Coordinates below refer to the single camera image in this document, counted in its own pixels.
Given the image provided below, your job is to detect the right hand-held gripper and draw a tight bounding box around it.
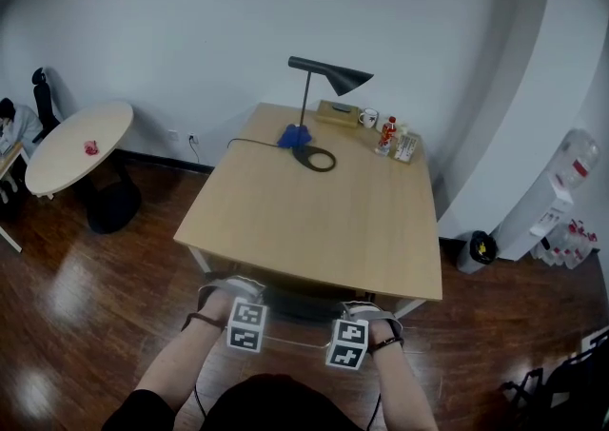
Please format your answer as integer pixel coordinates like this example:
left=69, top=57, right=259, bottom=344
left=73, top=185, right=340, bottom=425
left=325, top=300, right=404, bottom=371

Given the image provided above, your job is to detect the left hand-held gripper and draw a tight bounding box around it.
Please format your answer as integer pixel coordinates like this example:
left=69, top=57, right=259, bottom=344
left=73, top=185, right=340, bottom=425
left=197, top=275, right=268, bottom=353

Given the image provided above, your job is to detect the black chair with chrome frame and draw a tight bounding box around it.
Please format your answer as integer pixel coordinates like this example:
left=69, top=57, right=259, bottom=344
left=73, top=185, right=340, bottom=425
left=204, top=270, right=382, bottom=350

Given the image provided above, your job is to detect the person's left forearm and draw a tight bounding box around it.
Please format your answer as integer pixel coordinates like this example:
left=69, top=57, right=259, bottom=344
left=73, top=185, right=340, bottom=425
left=134, top=319, right=229, bottom=414

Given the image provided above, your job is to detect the person's right forearm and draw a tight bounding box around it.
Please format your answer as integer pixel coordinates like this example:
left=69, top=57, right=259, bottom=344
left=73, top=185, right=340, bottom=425
left=370, top=345, right=442, bottom=431

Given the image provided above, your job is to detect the person's left hand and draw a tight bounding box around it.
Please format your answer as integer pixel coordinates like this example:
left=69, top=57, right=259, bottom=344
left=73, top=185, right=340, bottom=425
left=204, top=289, right=234, bottom=325

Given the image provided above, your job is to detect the person's right hand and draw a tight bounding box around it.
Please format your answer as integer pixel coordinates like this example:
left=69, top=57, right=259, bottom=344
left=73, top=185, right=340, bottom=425
left=368, top=318, right=400, bottom=345

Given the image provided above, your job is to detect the person's black clothing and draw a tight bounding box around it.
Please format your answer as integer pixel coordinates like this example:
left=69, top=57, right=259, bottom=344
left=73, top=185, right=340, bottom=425
left=102, top=373, right=363, bottom=431

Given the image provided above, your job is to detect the square wooden white-legged table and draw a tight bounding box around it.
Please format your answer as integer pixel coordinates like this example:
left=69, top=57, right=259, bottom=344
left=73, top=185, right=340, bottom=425
left=173, top=102, right=443, bottom=321

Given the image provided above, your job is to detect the grey bin with black bag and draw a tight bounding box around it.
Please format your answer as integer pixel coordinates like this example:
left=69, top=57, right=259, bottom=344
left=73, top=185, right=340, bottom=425
left=456, top=229, right=499, bottom=275

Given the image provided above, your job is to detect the blue cloth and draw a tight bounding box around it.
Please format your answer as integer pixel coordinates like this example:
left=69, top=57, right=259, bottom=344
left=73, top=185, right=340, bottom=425
left=277, top=124, right=314, bottom=149

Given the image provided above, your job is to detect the red label drink bottle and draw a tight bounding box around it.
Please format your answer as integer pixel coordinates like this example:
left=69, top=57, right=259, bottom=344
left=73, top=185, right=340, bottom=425
left=374, top=115, right=399, bottom=158

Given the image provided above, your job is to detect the white water dispenser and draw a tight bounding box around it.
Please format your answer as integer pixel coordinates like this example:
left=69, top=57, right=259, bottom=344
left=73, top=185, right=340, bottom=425
left=494, top=171, right=575, bottom=263

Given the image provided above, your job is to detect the wooden tissue box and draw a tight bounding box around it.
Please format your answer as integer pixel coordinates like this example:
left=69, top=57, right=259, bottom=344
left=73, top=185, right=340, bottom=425
left=315, top=99, right=361, bottom=128

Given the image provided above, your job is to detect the group of red-capped water bottles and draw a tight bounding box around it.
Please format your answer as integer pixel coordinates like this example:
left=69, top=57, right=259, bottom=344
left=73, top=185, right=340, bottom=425
left=530, top=218, right=599, bottom=270

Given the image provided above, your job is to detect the round wooden black-base table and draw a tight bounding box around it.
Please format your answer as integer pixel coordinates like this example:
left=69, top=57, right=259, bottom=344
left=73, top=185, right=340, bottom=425
left=24, top=100, right=143, bottom=235

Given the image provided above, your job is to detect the black desk lamp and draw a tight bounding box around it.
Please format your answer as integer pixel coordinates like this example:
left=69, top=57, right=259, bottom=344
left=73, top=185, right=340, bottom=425
left=287, top=55, right=375, bottom=172

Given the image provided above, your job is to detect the long white-legged work desk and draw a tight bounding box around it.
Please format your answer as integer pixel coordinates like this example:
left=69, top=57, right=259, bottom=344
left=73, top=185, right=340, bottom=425
left=0, top=142, right=30, bottom=254

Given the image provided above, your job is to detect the clear water jug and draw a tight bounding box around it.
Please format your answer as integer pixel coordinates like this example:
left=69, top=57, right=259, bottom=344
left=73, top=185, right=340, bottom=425
left=551, top=128, right=600, bottom=190

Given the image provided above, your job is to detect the person's left wrist bracelet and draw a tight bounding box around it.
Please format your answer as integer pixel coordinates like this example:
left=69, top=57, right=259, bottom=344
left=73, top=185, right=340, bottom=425
left=180, top=312, right=227, bottom=333

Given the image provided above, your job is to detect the person's wrist bracelet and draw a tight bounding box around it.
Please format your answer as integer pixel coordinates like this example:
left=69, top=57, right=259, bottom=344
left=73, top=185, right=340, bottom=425
left=369, top=334, right=405, bottom=355
left=180, top=312, right=227, bottom=333

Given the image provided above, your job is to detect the person's right wrist bracelet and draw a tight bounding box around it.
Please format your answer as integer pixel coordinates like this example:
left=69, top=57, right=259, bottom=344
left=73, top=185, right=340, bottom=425
left=369, top=334, right=405, bottom=355

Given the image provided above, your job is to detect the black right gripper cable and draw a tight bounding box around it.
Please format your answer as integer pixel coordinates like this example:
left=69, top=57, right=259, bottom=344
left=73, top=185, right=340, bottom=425
left=366, top=393, right=383, bottom=431

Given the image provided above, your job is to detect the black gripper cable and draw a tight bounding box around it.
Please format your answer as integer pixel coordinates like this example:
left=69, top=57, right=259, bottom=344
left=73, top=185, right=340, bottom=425
left=366, top=393, right=383, bottom=431
left=193, top=383, right=208, bottom=421

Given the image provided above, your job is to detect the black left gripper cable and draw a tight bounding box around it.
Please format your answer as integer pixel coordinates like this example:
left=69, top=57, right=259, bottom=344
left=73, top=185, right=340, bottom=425
left=193, top=383, right=208, bottom=421

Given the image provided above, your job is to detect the black lamp cable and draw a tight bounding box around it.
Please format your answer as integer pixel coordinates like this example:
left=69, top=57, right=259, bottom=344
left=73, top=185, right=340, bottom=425
left=226, top=137, right=296, bottom=150

